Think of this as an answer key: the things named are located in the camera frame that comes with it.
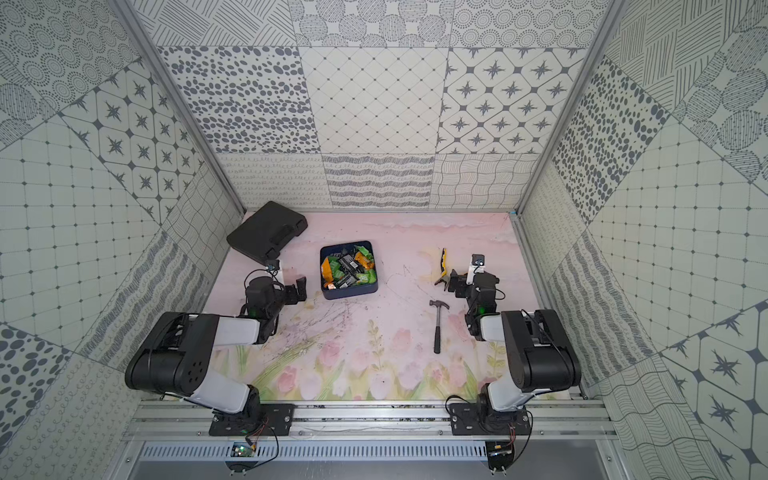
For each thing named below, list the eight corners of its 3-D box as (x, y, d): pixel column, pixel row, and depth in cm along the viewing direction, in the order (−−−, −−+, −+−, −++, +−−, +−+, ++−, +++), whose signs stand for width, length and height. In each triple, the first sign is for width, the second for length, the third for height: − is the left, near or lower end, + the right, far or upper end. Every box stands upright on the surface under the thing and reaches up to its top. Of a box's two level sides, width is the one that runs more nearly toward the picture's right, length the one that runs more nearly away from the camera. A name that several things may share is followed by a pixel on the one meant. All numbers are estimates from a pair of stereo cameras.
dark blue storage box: (324, 301, 97) (321, 293, 93) (322, 255, 109) (319, 246, 105) (380, 291, 100) (379, 283, 95) (372, 248, 112) (371, 238, 107)
